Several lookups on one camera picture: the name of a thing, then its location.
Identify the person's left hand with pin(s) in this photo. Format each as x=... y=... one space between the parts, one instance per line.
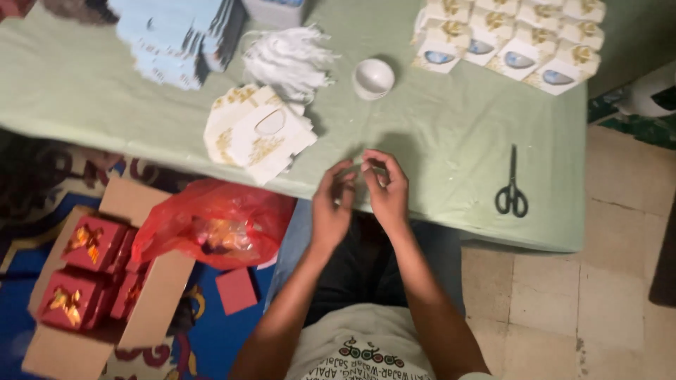
x=327 y=216

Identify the person's right hand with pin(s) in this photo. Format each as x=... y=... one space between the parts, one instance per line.
x=391 y=198

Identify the person's left fingers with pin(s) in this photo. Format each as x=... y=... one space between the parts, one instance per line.
x=342 y=182

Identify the person's right fingers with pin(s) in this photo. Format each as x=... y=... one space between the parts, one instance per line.
x=376 y=163

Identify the pale green bed sheet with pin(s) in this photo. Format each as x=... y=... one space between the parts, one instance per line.
x=449 y=137

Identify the small white bowl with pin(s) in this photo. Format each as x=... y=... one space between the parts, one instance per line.
x=373 y=79

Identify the person's blue jeans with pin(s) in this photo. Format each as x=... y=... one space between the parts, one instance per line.
x=288 y=248

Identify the black cloth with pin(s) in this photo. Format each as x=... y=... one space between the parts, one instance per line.
x=364 y=269

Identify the stack of flat white-gold cartons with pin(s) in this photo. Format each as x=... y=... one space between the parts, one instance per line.
x=253 y=137

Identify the red plastic bag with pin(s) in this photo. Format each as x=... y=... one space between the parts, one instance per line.
x=222 y=221

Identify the bundle of white ribbons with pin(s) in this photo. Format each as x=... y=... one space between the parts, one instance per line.
x=288 y=60

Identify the black scissors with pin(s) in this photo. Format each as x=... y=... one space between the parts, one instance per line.
x=511 y=198

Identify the flat red card piece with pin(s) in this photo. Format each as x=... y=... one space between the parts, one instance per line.
x=236 y=291

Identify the person's white printed shirt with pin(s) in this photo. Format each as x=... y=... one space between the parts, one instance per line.
x=364 y=348

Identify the white container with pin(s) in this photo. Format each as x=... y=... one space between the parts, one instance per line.
x=272 y=11

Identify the group of assembled white-gold boxes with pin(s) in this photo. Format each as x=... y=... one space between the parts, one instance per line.
x=517 y=42

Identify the brown cardboard carton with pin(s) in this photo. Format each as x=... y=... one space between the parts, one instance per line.
x=158 y=301

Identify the stack of flat light-blue cartons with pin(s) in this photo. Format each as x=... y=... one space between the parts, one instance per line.
x=169 y=37

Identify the red gift box gold bow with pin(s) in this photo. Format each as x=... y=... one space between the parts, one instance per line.
x=68 y=301
x=94 y=243
x=126 y=295
x=122 y=253

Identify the green patterned mat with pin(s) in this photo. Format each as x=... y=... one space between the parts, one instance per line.
x=641 y=129

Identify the white and black object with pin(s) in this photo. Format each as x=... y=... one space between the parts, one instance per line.
x=641 y=92

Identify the dark brown object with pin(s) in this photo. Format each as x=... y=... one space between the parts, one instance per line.
x=665 y=258

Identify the blue patterned carpet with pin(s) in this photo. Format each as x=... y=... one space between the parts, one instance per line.
x=31 y=174

